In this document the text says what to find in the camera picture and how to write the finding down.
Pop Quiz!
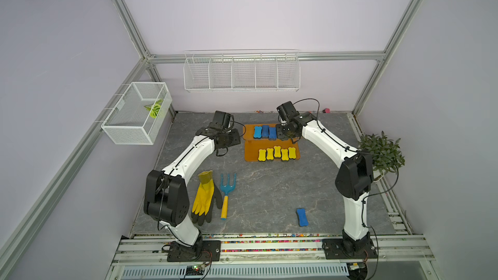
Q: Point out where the green toy in basket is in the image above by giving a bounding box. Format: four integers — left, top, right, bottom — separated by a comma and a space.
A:
145, 99, 163, 119

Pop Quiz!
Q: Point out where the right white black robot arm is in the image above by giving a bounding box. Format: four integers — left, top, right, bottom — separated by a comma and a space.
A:
277, 101, 374, 257

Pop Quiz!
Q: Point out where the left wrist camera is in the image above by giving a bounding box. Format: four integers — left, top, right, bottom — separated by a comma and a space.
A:
211, 111, 232, 130

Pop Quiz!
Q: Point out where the orange two-tier wooden shelf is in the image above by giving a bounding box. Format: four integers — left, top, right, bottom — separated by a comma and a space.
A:
243, 124, 301, 163

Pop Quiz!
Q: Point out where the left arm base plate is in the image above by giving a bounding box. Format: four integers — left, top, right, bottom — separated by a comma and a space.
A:
167, 240, 221, 263

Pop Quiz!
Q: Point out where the blue whiteboard eraser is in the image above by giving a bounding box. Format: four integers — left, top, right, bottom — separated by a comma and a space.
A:
261, 125, 270, 139
253, 126, 263, 139
296, 208, 309, 227
268, 127, 277, 141

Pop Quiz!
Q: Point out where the white wire side basket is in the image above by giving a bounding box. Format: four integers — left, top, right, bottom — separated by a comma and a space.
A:
101, 82, 172, 145

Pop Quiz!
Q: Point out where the blue yellow garden fork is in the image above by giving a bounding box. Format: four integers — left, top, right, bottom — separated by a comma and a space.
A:
220, 173, 237, 220

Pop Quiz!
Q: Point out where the long white wire wall basket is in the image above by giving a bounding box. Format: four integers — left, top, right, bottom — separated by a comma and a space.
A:
183, 49, 301, 92

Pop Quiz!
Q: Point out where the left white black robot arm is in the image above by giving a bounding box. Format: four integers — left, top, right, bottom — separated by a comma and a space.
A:
143, 122, 241, 250

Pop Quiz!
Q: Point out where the potted green plant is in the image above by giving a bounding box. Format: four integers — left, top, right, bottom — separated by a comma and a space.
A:
359, 131, 405, 181

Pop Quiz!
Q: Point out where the aluminium rail frame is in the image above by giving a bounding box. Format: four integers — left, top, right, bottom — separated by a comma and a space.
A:
106, 234, 444, 279

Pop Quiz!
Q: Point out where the yellow black gardening glove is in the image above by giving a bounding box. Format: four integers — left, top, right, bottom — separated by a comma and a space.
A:
191, 171, 223, 226

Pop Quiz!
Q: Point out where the yellow whiteboard eraser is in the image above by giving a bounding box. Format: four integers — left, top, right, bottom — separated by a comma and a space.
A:
273, 146, 281, 158
287, 147, 297, 159
266, 148, 274, 161
281, 149, 289, 162
258, 149, 267, 162

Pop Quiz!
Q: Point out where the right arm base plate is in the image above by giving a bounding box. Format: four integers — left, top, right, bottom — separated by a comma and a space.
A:
322, 235, 378, 261

